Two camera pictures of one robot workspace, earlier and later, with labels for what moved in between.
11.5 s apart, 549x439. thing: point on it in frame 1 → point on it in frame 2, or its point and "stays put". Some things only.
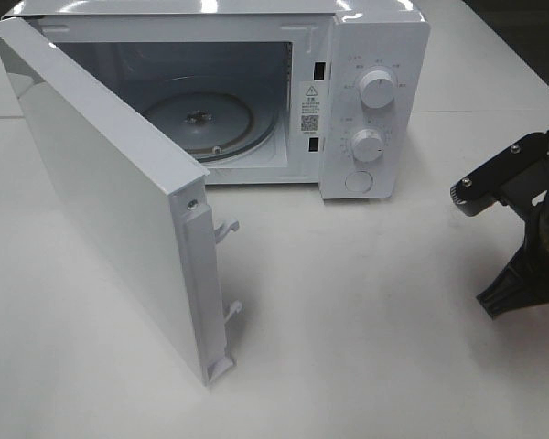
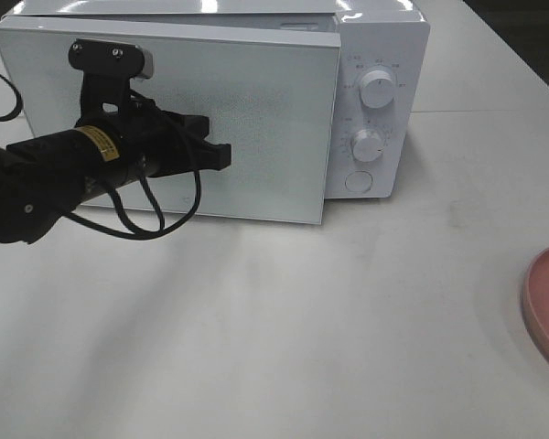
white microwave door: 151,201 → 272,94
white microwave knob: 377,89 stays put
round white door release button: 359,181 stays put
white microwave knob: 368,144 stays put
